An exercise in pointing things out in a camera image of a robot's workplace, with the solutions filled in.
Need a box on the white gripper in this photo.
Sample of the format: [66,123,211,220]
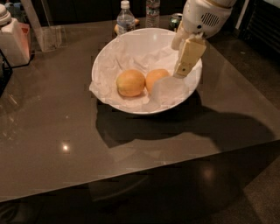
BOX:
[171,0,234,78]

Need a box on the white bowl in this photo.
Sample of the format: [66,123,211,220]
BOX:
[91,27,203,115]

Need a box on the green soda can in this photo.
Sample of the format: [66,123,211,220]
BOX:
[169,13,183,32]

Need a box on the tall clear water bottle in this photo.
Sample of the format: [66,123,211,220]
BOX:
[146,0,160,28]

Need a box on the white crumpled paper liner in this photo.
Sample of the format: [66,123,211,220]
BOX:
[89,38,189,114]

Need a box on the clear water bottle white cap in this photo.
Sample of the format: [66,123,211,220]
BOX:
[116,0,136,35]

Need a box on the clear acrylic sign holder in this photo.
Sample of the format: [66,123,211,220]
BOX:
[20,0,67,52]

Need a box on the white napkin dispenser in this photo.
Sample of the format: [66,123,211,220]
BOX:
[0,4,31,67]

